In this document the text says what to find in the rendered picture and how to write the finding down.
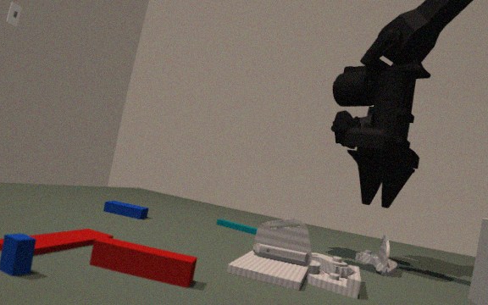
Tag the red rectangular block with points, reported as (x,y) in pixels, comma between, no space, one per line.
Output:
(146,262)

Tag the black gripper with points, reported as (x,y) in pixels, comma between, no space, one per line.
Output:
(383,154)

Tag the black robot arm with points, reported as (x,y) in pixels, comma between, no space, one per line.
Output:
(406,41)

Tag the teal flat bar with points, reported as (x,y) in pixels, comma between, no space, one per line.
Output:
(251,230)

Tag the red flat bar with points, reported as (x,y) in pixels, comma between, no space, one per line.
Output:
(64,240)

